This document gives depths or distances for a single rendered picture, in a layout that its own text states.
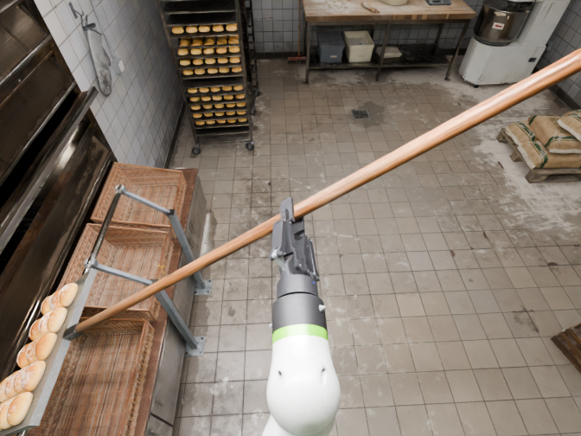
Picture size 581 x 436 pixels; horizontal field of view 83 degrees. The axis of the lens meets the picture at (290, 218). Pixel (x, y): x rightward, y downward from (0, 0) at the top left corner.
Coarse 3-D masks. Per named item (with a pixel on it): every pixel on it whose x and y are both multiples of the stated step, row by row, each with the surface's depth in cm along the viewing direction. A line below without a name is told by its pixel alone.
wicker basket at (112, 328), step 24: (96, 336) 187; (120, 336) 187; (144, 336) 176; (72, 360) 176; (96, 360) 178; (120, 360) 178; (144, 360) 175; (72, 384) 171; (96, 384) 171; (120, 384) 170; (48, 408) 158; (72, 408) 163; (96, 408) 163; (120, 408) 164; (48, 432) 156; (72, 432) 158; (96, 432) 157; (120, 432) 145
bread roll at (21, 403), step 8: (24, 392) 113; (16, 400) 109; (24, 400) 110; (8, 408) 108; (16, 408) 108; (24, 408) 109; (8, 416) 107; (16, 416) 107; (24, 416) 109; (16, 424) 108
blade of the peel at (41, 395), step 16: (96, 272) 135; (80, 288) 137; (80, 304) 125; (64, 352) 114; (48, 368) 117; (48, 384) 107; (32, 400) 112; (32, 416) 101; (0, 432) 116; (16, 432) 107
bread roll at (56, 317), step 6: (54, 312) 129; (60, 312) 130; (66, 312) 132; (48, 318) 128; (54, 318) 128; (60, 318) 129; (48, 324) 127; (54, 324) 127; (60, 324) 128; (54, 330) 127
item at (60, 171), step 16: (80, 128) 215; (80, 144) 207; (64, 160) 194; (48, 176) 185; (64, 176) 190; (48, 192) 177; (32, 208) 170; (32, 224) 164; (16, 240) 157; (0, 256) 151; (16, 256) 154; (0, 272) 146; (0, 288) 144
